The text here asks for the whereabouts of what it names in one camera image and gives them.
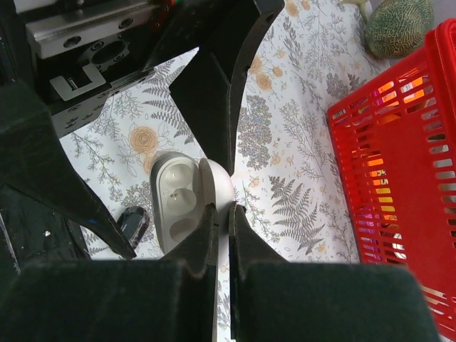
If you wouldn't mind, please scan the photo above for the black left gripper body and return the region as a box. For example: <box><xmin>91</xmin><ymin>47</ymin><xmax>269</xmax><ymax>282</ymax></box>
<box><xmin>0</xmin><ymin>0</ymin><xmax>200</xmax><ymax>264</ymax></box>

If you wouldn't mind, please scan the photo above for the white earbud charging case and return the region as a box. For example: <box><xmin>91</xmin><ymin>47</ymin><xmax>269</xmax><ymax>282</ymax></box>
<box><xmin>150</xmin><ymin>151</ymin><xmax>234</xmax><ymax>254</ymax></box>

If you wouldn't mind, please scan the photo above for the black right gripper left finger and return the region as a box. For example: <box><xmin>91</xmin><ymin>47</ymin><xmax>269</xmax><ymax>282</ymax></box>
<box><xmin>1</xmin><ymin>204</ymin><xmax>218</xmax><ymax>341</ymax></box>

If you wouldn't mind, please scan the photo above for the floral patterned table mat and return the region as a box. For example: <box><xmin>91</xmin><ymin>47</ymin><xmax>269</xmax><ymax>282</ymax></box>
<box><xmin>58</xmin><ymin>0</ymin><xmax>393</xmax><ymax>342</ymax></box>

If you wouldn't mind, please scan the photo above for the green melon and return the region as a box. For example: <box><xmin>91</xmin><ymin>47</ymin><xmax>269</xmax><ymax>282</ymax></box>
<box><xmin>340</xmin><ymin>0</ymin><xmax>434</xmax><ymax>60</ymax></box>

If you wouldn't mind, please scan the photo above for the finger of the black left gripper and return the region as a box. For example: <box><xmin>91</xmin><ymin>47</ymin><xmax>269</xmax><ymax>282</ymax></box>
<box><xmin>1</xmin><ymin>81</ymin><xmax>136</xmax><ymax>259</ymax></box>
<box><xmin>143</xmin><ymin>0</ymin><xmax>284</xmax><ymax>175</ymax></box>

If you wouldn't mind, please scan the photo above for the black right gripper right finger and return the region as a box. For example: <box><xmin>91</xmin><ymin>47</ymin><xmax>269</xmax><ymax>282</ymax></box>
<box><xmin>228</xmin><ymin>203</ymin><xmax>440</xmax><ymax>341</ymax></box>

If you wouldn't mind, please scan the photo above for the black earbud charging case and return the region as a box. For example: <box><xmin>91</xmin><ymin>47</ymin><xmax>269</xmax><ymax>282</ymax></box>
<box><xmin>117</xmin><ymin>206</ymin><xmax>150</xmax><ymax>249</ymax></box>

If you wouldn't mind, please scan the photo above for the red plastic shopping basket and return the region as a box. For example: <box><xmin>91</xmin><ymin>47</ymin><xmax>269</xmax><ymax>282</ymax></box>
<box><xmin>327</xmin><ymin>19</ymin><xmax>455</xmax><ymax>339</ymax></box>

